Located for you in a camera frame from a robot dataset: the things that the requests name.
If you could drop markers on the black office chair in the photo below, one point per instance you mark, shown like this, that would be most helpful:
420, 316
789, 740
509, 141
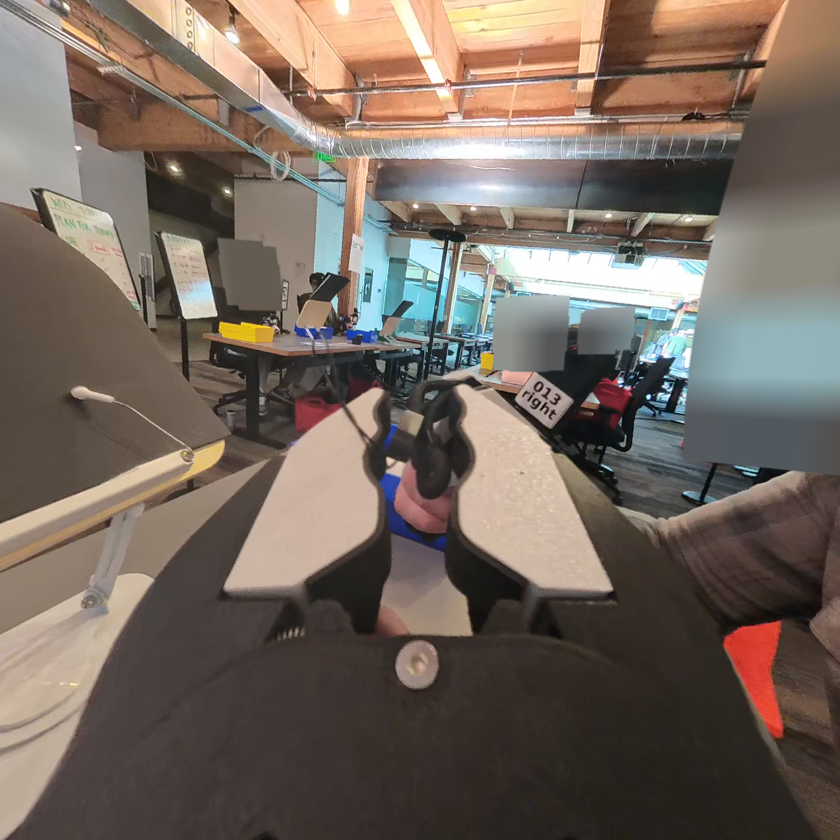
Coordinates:
617, 420

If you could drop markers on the person's plaid shirt torso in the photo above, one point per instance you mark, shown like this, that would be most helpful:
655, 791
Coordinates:
775, 551

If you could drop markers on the silver ventilation duct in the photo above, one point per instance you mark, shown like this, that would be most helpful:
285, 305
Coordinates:
525, 142

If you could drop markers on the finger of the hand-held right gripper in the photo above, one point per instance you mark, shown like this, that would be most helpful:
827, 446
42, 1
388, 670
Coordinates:
410, 423
446, 381

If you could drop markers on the wooden desk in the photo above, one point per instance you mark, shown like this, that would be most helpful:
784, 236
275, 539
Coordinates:
289, 348

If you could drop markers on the yellow bin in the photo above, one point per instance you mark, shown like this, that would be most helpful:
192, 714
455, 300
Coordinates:
247, 332

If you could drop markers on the blue plastic bin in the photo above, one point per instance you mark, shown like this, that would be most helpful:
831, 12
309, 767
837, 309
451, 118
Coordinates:
418, 541

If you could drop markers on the white rounded pad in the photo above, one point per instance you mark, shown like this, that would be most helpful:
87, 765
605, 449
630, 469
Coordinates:
53, 735

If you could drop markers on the black wood-rimmed board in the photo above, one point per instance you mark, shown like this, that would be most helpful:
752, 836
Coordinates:
66, 368

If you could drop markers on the person's right hand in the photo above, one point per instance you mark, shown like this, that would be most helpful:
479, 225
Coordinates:
427, 505

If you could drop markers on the red bag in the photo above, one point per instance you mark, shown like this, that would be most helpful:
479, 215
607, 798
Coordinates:
315, 414

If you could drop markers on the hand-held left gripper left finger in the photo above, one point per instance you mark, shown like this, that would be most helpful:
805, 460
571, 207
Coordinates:
309, 525

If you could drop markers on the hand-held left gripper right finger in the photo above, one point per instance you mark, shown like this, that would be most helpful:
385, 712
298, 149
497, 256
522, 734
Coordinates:
532, 525

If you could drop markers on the whiteboard with green writing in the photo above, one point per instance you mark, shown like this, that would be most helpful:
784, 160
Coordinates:
188, 276
89, 236

